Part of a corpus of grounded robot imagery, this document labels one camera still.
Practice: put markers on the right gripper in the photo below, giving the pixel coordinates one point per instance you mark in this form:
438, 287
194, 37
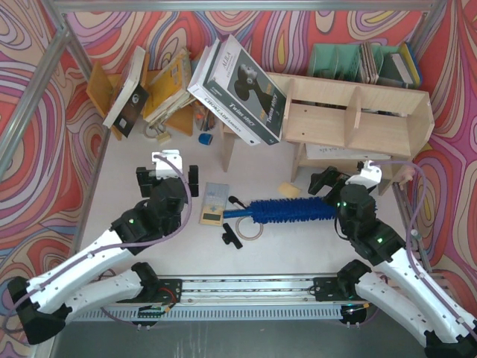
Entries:
336, 181

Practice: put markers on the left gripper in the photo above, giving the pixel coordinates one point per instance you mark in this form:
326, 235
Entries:
147, 176

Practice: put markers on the blue microfibre duster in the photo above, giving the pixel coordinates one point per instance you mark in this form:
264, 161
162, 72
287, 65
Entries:
284, 211

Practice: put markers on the roll of beige tape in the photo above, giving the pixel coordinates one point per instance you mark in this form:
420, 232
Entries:
247, 229

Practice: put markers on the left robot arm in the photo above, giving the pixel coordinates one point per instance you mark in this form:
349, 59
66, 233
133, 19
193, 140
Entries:
130, 234

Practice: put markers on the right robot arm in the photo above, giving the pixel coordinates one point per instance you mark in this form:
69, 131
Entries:
387, 274

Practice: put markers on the light wooden bookshelf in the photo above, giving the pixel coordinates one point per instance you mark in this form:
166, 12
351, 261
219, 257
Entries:
386, 120

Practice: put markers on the white papers on shelf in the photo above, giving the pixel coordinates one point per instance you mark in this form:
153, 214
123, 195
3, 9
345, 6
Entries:
321, 152

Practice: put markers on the brass padlock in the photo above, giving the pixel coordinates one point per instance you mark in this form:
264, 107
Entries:
157, 132

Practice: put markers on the small blue box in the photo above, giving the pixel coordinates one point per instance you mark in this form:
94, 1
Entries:
205, 138

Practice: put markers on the blue yellow calculator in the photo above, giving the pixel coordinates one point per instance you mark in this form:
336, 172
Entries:
214, 204

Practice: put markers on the pencils bundle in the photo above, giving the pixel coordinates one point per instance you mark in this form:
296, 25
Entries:
204, 119

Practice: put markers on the yellow worn books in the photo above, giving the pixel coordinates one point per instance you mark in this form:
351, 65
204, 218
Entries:
168, 89

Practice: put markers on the white book black cover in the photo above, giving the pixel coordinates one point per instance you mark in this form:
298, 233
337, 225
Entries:
129, 96

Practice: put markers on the black plastic clip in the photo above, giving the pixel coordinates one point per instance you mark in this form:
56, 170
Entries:
229, 237

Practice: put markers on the white Chokladfabriken book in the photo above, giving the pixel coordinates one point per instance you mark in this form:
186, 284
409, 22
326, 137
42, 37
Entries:
197, 88

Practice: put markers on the yellow wooden book rack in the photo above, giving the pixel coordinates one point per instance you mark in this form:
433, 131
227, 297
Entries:
100, 90

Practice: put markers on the brown notebooks in organiser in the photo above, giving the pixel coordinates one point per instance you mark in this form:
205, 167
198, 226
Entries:
367, 70

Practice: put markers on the teal desk organiser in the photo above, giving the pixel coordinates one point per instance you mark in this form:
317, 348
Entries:
341, 61

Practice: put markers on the blue grey book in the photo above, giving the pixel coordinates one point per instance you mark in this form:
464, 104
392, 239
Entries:
407, 66

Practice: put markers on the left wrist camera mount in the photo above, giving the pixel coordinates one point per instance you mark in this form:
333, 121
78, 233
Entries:
167, 163

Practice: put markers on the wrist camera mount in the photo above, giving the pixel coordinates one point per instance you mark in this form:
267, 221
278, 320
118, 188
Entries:
167, 163
370, 175

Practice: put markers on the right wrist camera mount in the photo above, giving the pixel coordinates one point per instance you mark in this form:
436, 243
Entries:
370, 175

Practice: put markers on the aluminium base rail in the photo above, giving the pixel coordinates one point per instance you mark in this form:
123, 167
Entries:
246, 289

